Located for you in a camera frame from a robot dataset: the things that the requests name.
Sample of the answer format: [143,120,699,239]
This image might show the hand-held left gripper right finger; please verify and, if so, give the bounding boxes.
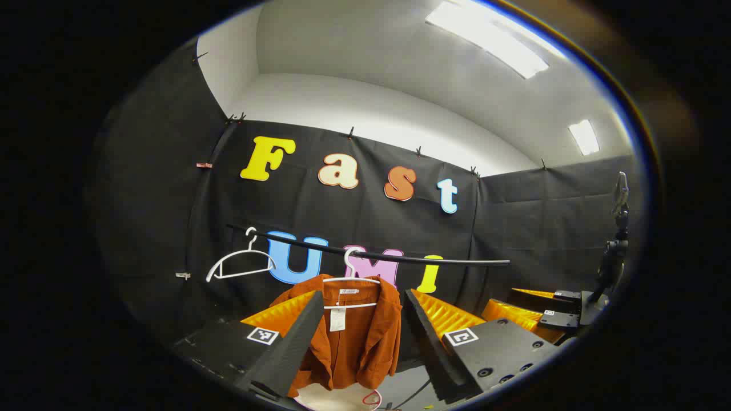
[403,288,565,403]

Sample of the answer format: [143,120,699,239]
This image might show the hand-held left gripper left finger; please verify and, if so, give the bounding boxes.
[171,290,325,400]

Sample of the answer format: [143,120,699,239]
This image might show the white fabric laundry hamper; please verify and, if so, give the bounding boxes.
[293,381,384,411]

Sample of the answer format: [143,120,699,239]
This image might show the orange corduroy shirt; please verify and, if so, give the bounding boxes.
[270,274,403,398]

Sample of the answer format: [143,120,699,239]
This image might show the black clothes rack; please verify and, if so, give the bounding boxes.
[227,224,511,267]

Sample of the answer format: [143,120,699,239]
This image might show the white plastic clothes hanger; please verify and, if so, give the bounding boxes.
[323,247,381,311]
[206,227,277,283]

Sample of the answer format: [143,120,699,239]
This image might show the small ceiling light panel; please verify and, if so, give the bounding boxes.
[568,119,600,156]

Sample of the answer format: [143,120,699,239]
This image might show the black backdrop cloth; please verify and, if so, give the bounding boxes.
[86,40,649,343]

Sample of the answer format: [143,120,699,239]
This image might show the long ceiling light panel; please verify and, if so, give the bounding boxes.
[425,0,550,79]

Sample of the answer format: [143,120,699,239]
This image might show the black floor cable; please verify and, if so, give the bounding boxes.
[394,378,432,410]

